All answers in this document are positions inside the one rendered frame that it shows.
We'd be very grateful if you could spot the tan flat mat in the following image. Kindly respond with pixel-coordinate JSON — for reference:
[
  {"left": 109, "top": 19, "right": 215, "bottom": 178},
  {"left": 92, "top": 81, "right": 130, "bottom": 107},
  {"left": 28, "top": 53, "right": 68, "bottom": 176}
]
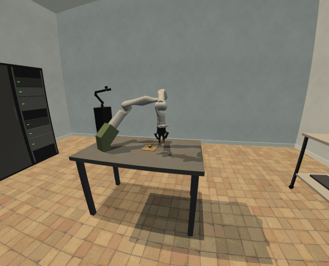
[{"left": 141, "top": 145, "right": 158, "bottom": 151}]

